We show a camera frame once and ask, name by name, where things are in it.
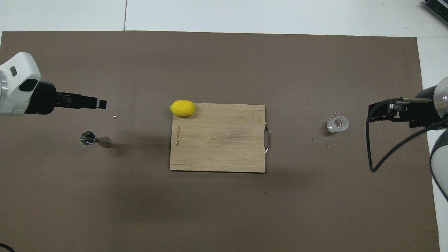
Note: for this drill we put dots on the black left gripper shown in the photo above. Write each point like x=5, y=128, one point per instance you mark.
x=42, y=99

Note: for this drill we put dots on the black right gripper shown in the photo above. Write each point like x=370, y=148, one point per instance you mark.
x=423, y=113

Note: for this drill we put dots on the steel double jigger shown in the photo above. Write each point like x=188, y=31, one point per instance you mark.
x=87, y=138

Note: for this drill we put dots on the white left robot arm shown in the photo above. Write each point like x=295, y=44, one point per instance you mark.
x=19, y=70

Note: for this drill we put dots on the yellow lemon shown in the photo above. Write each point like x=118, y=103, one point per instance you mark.
x=182, y=108

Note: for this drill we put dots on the grey ribbed device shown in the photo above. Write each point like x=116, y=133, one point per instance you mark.
x=437, y=8

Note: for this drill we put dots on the brown paper table mat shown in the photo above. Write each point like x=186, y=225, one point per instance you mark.
x=224, y=210

